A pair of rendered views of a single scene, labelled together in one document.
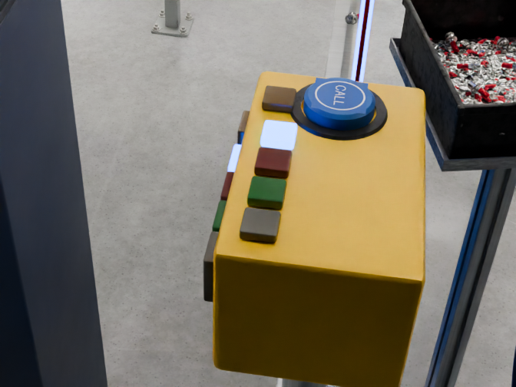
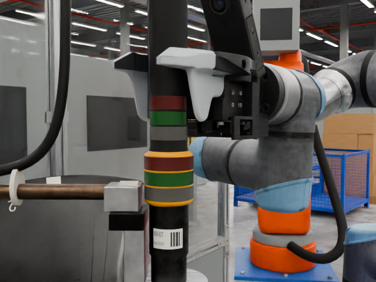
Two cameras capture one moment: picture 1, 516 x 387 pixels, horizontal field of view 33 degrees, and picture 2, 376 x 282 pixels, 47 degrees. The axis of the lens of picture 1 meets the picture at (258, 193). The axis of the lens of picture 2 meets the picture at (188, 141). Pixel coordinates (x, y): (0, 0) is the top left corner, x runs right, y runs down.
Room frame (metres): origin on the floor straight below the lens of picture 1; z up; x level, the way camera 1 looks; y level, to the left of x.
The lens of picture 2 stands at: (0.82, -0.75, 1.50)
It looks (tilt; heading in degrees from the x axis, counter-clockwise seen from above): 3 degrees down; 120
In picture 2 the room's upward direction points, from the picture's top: straight up
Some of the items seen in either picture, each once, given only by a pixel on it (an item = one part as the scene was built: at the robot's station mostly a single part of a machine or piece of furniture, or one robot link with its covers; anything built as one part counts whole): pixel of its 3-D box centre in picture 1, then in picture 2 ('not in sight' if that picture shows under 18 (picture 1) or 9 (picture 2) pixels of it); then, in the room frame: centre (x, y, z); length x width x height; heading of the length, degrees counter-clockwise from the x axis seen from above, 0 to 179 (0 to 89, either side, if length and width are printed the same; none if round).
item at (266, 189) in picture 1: (266, 192); not in sight; (0.33, 0.00, 1.08); 0.02 x 0.02 x 0.01; 84
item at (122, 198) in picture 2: not in sight; (157, 239); (0.61, -0.43, 1.40); 0.09 x 0.07 x 0.10; 29
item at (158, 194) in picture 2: not in sight; (168, 191); (0.62, -0.43, 1.44); 0.04 x 0.04 x 0.01
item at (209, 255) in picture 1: (212, 266); not in sight; (0.31, 0.02, 1.04); 0.02 x 0.01 x 0.03; 174
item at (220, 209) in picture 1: (220, 234); not in sight; (0.33, 0.02, 1.04); 0.02 x 0.01 x 0.03; 174
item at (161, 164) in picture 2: not in sight; (168, 161); (0.62, -0.43, 1.46); 0.04 x 0.04 x 0.01
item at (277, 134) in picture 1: (279, 134); not in sight; (0.38, -0.01, 1.08); 0.02 x 0.02 x 0.01; 84
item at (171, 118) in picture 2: not in sight; (168, 118); (0.62, -0.43, 1.50); 0.03 x 0.03 x 0.01
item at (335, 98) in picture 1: (339, 105); not in sight; (0.41, -0.04, 1.08); 0.04 x 0.04 x 0.02
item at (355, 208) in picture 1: (322, 229); not in sight; (0.36, -0.04, 1.02); 0.16 x 0.10 x 0.11; 174
